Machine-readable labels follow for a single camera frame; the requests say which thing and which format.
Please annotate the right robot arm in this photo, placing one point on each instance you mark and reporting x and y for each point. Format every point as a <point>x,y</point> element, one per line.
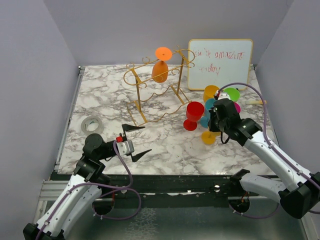
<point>298,189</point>

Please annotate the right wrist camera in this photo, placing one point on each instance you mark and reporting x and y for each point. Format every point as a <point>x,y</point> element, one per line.
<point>221,95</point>

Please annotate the red wine glass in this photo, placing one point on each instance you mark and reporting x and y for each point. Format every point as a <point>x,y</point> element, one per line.
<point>194,112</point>

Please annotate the whiteboard marker pen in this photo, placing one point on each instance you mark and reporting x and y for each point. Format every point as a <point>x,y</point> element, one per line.
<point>255,102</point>

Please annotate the teal wine glass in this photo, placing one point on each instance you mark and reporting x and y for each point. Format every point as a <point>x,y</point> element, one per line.
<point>206,117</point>

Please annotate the small whiteboard with writing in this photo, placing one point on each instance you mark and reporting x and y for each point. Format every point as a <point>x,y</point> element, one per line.
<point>218,62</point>

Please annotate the amber wine glass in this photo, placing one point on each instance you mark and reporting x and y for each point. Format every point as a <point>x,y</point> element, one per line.
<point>209,137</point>

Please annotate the clear tape roll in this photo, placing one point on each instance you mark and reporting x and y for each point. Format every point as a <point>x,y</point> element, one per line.
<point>92,125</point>

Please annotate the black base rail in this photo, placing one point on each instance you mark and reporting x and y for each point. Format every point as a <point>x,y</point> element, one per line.
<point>173,191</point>

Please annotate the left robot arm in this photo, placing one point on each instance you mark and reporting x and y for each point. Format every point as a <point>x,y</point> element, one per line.
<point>84,186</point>

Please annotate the yellow wine glass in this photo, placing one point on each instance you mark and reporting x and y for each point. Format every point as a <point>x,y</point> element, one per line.
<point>209,92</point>

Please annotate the gold wire glass rack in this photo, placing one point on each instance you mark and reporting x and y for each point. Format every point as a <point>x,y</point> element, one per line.
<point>154,101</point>

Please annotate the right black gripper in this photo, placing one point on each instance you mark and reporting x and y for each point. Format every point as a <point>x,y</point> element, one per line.
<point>212,127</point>

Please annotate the magenta wine glass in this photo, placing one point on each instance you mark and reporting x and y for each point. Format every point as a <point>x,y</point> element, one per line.
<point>237,107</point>

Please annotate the orange wine glass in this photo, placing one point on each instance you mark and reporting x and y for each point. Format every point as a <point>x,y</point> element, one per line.
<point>160,69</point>

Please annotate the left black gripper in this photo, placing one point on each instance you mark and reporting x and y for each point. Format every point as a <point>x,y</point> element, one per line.
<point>127,127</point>

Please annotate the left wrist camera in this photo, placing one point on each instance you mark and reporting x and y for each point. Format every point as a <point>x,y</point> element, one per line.
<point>124,147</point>

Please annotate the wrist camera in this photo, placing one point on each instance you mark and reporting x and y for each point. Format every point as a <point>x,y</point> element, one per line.
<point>221,95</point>
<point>124,147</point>

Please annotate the green wine glass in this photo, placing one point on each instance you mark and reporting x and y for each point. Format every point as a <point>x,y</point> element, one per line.
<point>233,93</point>

